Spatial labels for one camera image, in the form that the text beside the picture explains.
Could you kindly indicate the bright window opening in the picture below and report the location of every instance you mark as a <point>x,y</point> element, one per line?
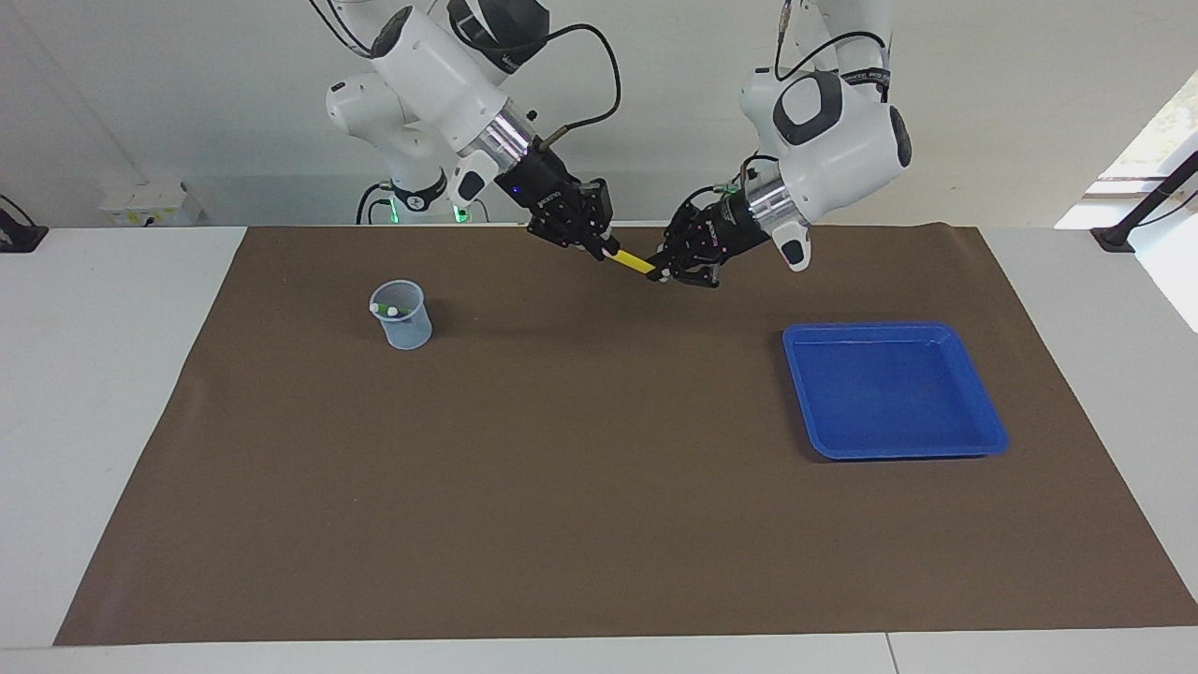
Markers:
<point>1151,159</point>

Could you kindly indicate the yellow pen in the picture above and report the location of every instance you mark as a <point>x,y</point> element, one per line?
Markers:
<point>636,262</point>

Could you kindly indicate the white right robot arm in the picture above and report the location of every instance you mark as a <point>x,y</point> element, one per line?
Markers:
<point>440,75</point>

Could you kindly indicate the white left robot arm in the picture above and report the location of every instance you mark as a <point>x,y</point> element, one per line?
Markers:
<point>842,131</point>

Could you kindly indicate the white wall socket box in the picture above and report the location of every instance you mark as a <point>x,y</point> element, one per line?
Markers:
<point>150,206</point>

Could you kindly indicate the translucent plastic cup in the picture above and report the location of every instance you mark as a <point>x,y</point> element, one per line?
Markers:
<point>407,332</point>

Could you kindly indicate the blue plastic tray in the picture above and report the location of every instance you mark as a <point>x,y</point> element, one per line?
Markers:
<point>889,393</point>

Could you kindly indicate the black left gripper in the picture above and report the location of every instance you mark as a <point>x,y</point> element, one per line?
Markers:
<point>735,229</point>

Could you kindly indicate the brown table mat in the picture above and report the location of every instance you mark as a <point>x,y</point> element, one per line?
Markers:
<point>599,468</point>

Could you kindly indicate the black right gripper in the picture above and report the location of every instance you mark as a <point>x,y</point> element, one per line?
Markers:
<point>552,201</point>

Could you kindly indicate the black table clamp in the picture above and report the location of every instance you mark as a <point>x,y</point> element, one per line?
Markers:
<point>19,234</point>

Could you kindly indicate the black stand with pole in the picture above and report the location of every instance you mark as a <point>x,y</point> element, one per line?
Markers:
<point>1132,220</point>

